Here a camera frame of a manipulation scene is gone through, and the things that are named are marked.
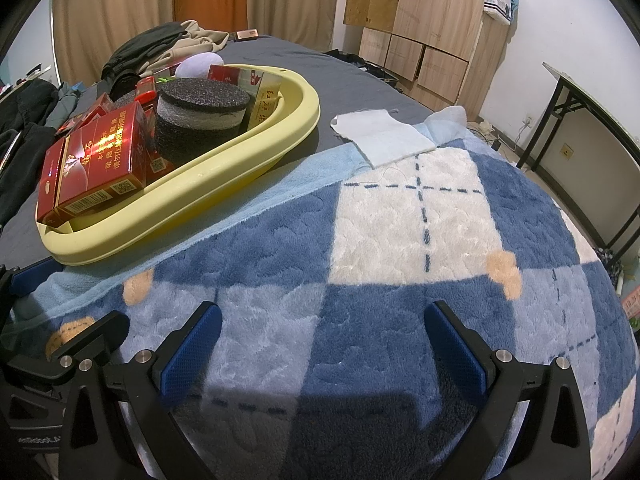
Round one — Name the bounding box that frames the power strip with cables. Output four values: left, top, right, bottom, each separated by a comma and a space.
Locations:
467, 120, 503, 151

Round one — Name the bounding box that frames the purple plush toy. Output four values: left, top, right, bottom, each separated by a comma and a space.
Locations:
175, 52, 223, 81

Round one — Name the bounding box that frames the large black foam disc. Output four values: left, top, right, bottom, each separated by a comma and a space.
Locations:
154, 77, 251, 163

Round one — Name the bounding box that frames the beige garment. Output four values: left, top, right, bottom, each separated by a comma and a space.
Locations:
140, 20, 233, 73

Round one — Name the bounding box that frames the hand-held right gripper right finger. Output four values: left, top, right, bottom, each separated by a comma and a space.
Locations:
424, 301, 593, 480

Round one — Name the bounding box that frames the dark grey garment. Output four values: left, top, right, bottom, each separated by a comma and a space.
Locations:
102, 22, 191, 81

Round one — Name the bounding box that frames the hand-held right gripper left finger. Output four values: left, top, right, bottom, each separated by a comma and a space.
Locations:
59, 301, 223, 480

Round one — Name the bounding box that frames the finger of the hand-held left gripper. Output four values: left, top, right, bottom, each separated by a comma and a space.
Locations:
0, 255, 65, 311
4, 310, 131, 392

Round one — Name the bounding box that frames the black-legged folding table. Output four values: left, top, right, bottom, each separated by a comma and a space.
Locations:
515, 62, 640, 256

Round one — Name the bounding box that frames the pink plastic bag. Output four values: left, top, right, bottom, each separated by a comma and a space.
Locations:
620, 292, 640, 331

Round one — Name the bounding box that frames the red and silver carton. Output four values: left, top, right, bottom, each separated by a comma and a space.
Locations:
247, 72, 286, 128

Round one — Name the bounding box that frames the wooden wardrobe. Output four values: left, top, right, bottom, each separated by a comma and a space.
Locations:
342, 0, 523, 121

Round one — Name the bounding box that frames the blue plaid plush blanket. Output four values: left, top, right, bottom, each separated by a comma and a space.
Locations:
10, 105, 640, 480

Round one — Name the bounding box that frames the yellow plastic basin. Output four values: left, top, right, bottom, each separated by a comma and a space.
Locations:
35, 64, 321, 267

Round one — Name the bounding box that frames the red box with gold print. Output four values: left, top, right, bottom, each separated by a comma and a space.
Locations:
36, 101, 151, 227

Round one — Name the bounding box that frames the beige curtain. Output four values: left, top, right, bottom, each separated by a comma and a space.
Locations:
50, 0, 346, 86

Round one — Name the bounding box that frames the white cloth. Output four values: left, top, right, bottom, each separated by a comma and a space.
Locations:
330, 107, 437, 168

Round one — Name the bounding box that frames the white hanging plastic bag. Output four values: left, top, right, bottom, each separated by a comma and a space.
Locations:
482, 0, 516, 26

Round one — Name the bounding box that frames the dark checked cloth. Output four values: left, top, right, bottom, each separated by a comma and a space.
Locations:
600, 247, 626, 281

